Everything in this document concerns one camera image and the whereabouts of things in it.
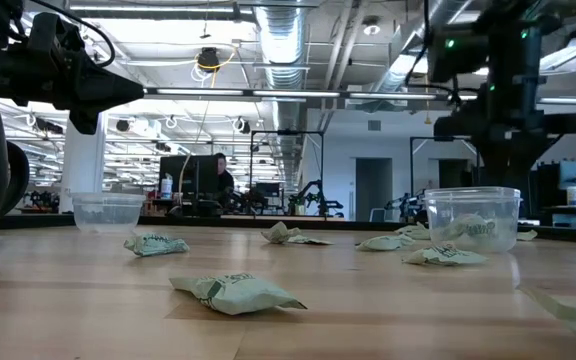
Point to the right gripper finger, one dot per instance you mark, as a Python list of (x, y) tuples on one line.
[(495, 160), (525, 160)]

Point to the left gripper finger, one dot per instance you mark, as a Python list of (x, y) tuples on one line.
[(105, 84), (105, 105)]

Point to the clear plastic bin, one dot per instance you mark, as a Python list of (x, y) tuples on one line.
[(505, 220), (105, 212)]

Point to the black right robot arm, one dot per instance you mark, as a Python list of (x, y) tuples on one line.
[(458, 57)]

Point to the blue background robot arm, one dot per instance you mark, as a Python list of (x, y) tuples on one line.
[(405, 202)]

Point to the black background robot arm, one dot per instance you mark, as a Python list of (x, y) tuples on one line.
[(318, 197)]

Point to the dark door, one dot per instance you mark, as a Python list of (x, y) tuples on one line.
[(450, 172)]

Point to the white building column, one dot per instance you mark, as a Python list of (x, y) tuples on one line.
[(83, 160)]

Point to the white wipes canister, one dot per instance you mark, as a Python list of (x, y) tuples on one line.
[(574, 196), (166, 187)]

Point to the black monitor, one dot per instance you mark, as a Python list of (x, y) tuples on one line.
[(188, 172)]

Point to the grey door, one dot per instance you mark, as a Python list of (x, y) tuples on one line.
[(374, 190)]

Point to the person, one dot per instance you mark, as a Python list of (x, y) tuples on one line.
[(224, 182)]

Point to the round ceiling lamp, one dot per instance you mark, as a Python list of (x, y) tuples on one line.
[(371, 27)]

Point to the long white light bar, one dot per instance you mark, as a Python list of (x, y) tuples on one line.
[(293, 94)]

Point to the black gantry frame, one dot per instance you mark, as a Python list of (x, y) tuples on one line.
[(411, 165), (288, 133)]

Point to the silver ceiling duct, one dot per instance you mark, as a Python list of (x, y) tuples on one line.
[(393, 75), (282, 40)]

